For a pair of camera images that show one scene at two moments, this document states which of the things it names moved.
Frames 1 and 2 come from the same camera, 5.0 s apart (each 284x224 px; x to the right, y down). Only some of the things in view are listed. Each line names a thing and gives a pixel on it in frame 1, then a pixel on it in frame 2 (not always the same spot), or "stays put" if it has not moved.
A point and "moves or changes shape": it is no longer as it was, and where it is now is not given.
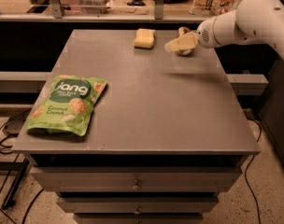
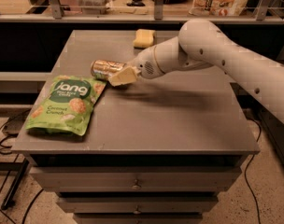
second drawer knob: (137, 211) stays put
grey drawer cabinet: (164, 138) stays put
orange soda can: (187, 51) moves or changes shape
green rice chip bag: (67, 105) stays put
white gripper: (205, 35) → (144, 63)
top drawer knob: (136, 187) stays put
